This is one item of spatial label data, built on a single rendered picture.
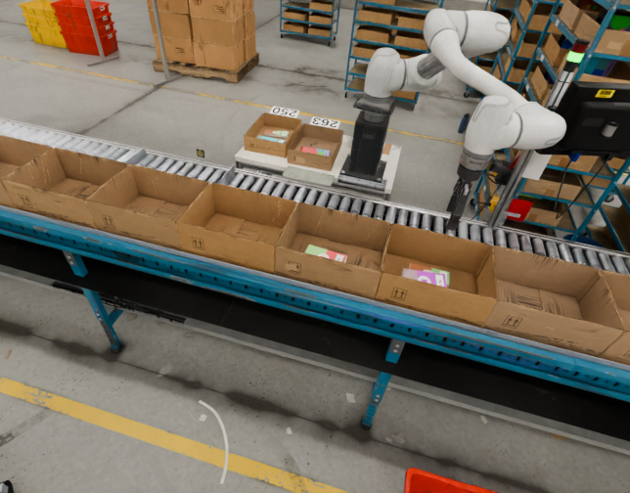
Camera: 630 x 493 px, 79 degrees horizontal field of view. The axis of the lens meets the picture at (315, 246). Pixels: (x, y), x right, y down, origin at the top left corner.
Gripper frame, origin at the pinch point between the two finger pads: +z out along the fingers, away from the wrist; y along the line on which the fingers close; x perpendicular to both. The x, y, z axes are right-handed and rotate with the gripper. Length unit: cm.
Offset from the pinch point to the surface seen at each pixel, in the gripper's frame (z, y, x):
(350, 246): 30.8, -6.0, -33.5
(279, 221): 27, -8, -67
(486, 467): 120, 28, 54
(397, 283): 18.2, 21.0, -12.9
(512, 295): 30.8, 0.1, 32.9
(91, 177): 27, -7, -161
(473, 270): 29.3, -7.9, 18.0
